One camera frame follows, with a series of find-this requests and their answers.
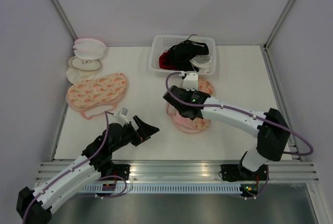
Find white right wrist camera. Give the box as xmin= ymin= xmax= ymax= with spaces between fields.
xmin=181 ymin=72 xmax=199 ymax=91

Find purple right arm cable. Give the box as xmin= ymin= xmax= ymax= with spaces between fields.
xmin=165 ymin=70 xmax=314 ymax=157

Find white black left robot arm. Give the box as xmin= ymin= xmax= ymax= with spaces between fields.
xmin=16 ymin=116 xmax=159 ymax=223

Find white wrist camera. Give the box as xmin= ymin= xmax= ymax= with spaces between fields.
xmin=113 ymin=107 xmax=130 ymax=125
xmin=181 ymin=72 xmax=199 ymax=91

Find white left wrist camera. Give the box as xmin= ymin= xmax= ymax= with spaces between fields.
xmin=113 ymin=107 xmax=130 ymax=125

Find white pink bra wash bag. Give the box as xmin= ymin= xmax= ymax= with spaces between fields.
xmin=73 ymin=38 xmax=107 ymax=60

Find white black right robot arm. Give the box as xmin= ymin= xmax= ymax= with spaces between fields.
xmin=163 ymin=85 xmax=290 ymax=182

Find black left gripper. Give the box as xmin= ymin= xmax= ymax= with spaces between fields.
xmin=111 ymin=116 xmax=159 ymax=152

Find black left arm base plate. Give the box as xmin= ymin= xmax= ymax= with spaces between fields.
xmin=101 ymin=163 xmax=131 ymax=180

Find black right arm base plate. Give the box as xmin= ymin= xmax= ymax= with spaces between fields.
xmin=220 ymin=164 xmax=267 ymax=182

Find slotted white cable duct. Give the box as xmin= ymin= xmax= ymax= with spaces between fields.
xmin=80 ymin=183 xmax=241 ymax=194

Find red bra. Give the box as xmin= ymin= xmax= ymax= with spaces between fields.
xmin=159 ymin=51 xmax=176 ymax=70

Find white plastic basket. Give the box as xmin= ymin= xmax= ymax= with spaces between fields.
xmin=149 ymin=34 xmax=217 ymax=76

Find black bra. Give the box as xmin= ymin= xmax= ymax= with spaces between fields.
xmin=169 ymin=40 xmax=209 ymax=65

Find aluminium rail frame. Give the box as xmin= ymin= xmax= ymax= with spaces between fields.
xmin=36 ymin=160 xmax=319 ymax=183

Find floral pink mesh laundry bag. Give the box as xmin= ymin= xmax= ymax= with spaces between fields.
xmin=166 ymin=77 xmax=215 ymax=133

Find white bra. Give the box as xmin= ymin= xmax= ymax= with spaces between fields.
xmin=190 ymin=55 xmax=212 ymax=74

